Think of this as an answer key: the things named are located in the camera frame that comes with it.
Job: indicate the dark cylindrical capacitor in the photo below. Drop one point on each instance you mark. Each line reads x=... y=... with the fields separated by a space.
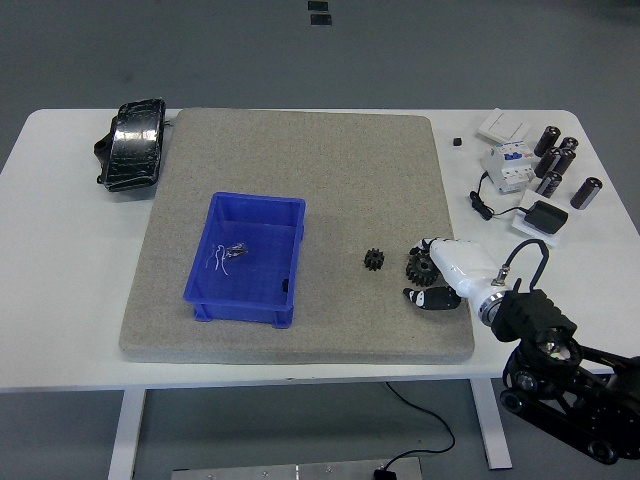
x=547 y=141
x=565 y=161
x=586 y=192
x=549 y=183
x=546 y=162
x=569 y=142

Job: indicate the white wall switch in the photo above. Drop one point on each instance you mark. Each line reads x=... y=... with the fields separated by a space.
x=502 y=125

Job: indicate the black floor plug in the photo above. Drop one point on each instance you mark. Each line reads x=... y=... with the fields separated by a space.
x=383 y=473

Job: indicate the grey-brown felt mat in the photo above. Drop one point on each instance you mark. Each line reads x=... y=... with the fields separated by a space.
x=310 y=175

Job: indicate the white flat plate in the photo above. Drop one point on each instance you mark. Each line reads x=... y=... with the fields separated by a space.
x=520 y=226

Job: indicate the black floor cover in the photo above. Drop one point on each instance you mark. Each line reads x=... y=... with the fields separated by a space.
x=320 y=19
x=317 y=5

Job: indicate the white circuit breaker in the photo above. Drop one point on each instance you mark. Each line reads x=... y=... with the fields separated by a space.
x=510 y=167

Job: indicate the blue plastic box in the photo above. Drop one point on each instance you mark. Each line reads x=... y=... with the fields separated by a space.
x=250 y=280

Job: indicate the small black gear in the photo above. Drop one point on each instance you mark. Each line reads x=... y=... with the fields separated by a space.
x=374 y=260

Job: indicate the black tape-wrapped pack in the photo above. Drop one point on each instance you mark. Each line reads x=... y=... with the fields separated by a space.
x=132 y=145

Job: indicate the small clear screw bag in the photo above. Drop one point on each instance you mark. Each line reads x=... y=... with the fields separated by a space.
x=236 y=251

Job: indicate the grey metal base plate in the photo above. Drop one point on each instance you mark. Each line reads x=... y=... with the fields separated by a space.
x=280 y=472

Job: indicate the white table leg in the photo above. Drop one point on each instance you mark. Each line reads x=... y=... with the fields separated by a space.
x=492 y=425
x=125 y=435

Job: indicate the large black gear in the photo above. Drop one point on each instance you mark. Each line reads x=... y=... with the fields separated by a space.
x=417 y=271

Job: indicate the black power adapter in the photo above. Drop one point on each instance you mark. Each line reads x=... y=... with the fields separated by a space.
x=546 y=216

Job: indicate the small black cube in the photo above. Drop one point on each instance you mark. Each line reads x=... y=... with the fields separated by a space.
x=457 y=141

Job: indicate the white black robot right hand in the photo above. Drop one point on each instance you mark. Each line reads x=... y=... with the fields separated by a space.
x=460 y=262

